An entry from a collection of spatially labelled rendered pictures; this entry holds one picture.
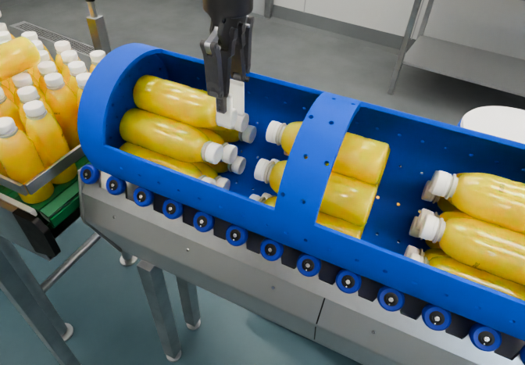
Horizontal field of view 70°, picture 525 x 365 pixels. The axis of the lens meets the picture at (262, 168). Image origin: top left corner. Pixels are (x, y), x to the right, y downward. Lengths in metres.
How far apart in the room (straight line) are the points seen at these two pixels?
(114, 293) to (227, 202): 1.31
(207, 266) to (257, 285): 0.12
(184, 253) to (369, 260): 0.42
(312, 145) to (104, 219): 0.57
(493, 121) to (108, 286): 1.61
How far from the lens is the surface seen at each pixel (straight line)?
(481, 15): 3.90
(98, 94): 0.74
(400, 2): 3.99
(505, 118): 1.14
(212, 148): 0.68
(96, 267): 1.98
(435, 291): 0.61
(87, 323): 1.84
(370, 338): 0.78
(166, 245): 0.87
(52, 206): 0.99
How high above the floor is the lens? 1.55
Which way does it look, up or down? 42 degrees down
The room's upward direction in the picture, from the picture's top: 3 degrees clockwise
